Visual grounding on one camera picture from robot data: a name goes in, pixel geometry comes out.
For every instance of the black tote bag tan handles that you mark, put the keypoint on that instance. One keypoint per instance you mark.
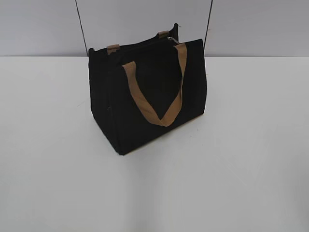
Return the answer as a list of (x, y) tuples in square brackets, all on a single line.
[(141, 91)]

